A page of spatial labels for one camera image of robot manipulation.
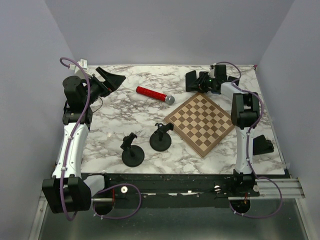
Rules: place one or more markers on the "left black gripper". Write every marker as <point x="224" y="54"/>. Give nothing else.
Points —
<point x="112" y="81"/>

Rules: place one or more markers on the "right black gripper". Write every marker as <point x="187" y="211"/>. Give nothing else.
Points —
<point x="200" y="86"/>

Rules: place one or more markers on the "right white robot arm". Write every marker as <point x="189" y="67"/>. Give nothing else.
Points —
<point x="246" y="111"/>

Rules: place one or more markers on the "red toy microphone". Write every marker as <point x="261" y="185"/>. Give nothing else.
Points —
<point x="169" y="99"/>

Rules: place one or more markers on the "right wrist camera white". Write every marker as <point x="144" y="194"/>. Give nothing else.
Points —
<point x="211" y="73"/>

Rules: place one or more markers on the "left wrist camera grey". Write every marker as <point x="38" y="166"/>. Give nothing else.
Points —
<point x="83" y="63"/>

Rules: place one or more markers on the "wooden chessboard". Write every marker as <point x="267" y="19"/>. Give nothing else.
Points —
<point x="201" y="123"/>

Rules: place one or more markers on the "aluminium frame rail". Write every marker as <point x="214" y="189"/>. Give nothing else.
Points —
<point x="289" y="188"/>

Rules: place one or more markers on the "black phone stand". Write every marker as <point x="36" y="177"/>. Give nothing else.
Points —
<point x="160" y="140"/>
<point x="132" y="155"/>

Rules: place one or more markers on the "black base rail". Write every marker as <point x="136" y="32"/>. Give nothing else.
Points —
<point x="171" y="190"/>

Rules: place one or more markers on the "right phone holder black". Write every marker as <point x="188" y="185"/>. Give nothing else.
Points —
<point x="261" y="145"/>

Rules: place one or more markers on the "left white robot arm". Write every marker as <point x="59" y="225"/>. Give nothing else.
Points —
<point x="66" y="190"/>

